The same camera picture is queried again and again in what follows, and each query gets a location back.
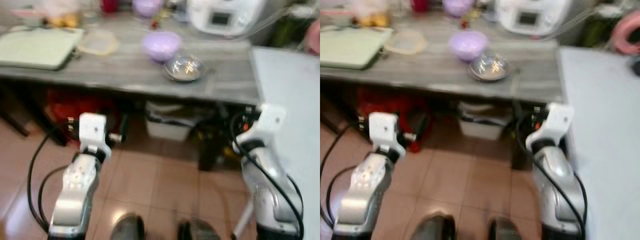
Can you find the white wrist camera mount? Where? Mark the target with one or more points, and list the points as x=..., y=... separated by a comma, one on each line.
x=385, y=129
x=267, y=122
x=93, y=129
x=555, y=122

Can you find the large purple plastic bowl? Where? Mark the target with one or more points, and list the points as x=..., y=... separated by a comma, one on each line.
x=468, y=45
x=161, y=45

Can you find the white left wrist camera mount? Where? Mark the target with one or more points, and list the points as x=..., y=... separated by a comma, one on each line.
x=385, y=129
x=93, y=129

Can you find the clear plastic container lid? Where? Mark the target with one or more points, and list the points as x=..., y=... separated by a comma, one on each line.
x=405, y=42
x=97, y=43

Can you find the pale green cutting board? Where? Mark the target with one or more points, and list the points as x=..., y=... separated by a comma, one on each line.
x=37, y=47
x=352, y=47

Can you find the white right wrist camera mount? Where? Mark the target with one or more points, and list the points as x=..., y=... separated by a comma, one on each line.
x=555, y=122
x=267, y=122

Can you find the white rice cooker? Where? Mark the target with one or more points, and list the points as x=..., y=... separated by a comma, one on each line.
x=225, y=17
x=532, y=17

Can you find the red plastic bag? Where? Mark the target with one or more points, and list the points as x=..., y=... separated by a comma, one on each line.
x=417, y=107
x=62, y=107

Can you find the dark robot foot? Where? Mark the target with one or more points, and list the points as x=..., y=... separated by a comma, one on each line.
x=200, y=231
x=434, y=227
x=127, y=227
x=506, y=231

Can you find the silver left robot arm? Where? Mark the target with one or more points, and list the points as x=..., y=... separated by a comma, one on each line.
x=75, y=185
x=362, y=185

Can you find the yellow fruit in bag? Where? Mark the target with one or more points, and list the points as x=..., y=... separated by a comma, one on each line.
x=374, y=20
x=62, y=20

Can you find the white storage box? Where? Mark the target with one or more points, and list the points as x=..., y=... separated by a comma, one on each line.
x=167, y=125
x=479, y=125

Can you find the pink round object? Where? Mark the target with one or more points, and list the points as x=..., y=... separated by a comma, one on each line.
x=313, y=37
x=625, y=37

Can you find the dark right robot foot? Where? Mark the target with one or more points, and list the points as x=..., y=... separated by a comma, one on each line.
x=200, y=231
x=506, y=231

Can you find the dark left robot foot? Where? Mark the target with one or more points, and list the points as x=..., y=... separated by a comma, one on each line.
x=127, y=227
x=434, y=227

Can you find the dark green bottles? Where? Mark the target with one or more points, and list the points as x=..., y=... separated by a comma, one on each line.
x=290, y=27
x=599, y=27

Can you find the white table leg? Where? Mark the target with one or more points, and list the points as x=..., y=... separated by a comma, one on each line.
x=243, y=217

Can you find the red container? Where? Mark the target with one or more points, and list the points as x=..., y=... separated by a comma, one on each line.
x=108, y=5
x=420, y=5

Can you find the small purple bowl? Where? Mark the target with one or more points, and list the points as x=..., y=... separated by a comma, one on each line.
x=457, y=6
x=147, y=7

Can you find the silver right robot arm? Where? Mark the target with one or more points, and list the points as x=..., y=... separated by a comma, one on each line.
x=270, y=190
x=557, y=185

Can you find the shiny steel bowl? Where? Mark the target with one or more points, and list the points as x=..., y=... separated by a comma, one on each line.
x=184, y=69
x=490, y=68

